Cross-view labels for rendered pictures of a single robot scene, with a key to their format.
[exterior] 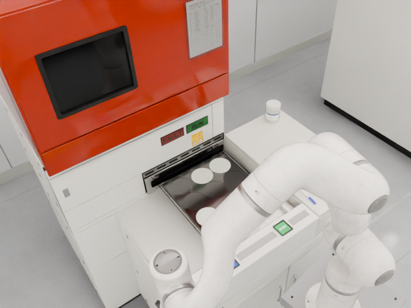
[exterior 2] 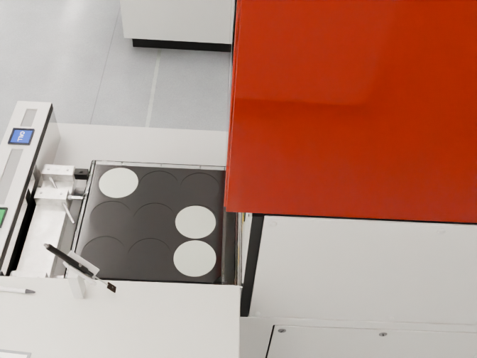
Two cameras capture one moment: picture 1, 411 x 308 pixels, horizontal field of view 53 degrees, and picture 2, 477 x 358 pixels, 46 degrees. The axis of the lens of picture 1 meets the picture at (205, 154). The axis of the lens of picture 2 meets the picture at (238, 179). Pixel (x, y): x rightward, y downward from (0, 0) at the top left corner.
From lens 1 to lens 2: 1.91 m
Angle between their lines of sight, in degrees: 73
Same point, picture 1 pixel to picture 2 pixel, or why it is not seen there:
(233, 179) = (148, 255)
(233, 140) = (211, 287)
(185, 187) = (194, 190)
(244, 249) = (19, 163)
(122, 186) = not seen: hidden behind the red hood
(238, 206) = not seen: outside the picture
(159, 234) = (165, 152)
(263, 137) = (172, 342)
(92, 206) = not seen: hidden behind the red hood
